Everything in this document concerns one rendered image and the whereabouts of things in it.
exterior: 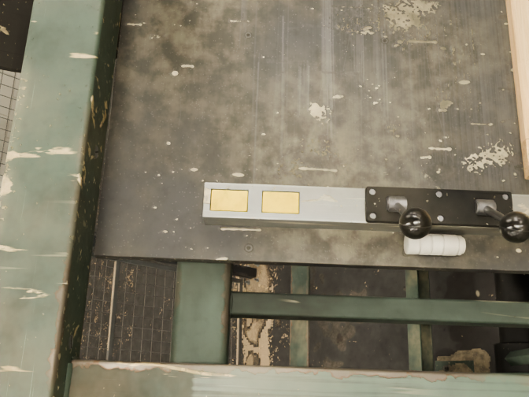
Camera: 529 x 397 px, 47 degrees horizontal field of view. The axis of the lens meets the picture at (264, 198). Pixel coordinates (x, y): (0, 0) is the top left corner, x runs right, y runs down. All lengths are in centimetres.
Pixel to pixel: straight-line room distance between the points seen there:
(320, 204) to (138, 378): 32
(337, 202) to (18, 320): 43
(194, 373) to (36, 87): 42
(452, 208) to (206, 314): 37
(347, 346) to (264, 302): 190
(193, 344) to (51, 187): 28
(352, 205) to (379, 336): 186
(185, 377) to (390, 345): 190
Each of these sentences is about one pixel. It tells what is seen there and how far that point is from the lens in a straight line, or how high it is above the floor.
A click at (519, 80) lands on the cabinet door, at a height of 126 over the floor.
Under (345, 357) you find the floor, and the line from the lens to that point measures 278.
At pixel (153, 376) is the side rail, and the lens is 78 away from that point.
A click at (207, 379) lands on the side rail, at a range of 78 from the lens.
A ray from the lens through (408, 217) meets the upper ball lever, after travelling 72.
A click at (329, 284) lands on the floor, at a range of 288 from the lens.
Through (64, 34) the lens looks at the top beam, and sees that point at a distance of 90.
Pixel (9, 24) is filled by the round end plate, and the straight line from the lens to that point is 133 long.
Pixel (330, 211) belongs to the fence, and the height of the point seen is 150.
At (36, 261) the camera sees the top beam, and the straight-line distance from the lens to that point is 78.
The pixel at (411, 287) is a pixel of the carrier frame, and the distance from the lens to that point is 236.
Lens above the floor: 208
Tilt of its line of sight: 39 degrees down
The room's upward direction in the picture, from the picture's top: 73 degrees counter-clockwise
